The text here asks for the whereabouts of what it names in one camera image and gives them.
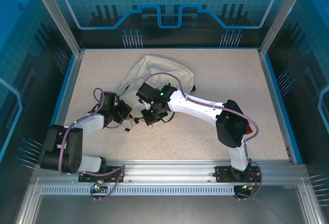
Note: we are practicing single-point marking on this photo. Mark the cream canvas backpack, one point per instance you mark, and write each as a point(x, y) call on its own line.
point(159, 64)

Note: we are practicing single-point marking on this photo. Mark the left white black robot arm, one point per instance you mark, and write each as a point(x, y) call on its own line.
point(87, 126)

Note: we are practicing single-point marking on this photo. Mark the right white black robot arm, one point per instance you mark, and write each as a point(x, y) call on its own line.
point(195, 105)

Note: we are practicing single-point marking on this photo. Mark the blue table edge strip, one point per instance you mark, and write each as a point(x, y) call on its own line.
point(205, 48)
point(60, 105)
point(281, 105)

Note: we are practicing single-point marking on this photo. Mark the red flat card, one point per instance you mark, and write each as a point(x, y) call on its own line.
point(249, 129)

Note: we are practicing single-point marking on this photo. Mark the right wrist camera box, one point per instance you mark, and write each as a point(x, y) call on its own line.
point(147, 105)

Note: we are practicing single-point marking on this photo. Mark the aluminium side rail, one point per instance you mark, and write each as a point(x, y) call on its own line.
point(70, 93)
point(271, 93)

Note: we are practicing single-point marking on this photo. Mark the aluminium mounting rail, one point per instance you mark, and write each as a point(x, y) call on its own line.
point(167, 170)

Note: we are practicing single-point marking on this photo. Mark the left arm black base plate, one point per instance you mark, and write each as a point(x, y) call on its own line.
point(117, 177)

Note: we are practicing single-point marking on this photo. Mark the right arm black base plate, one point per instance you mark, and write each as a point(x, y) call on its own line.
point(221, 174)

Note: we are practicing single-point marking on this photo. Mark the aluminium frame post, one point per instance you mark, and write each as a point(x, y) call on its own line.
point(59, 21)
point(280, 18)

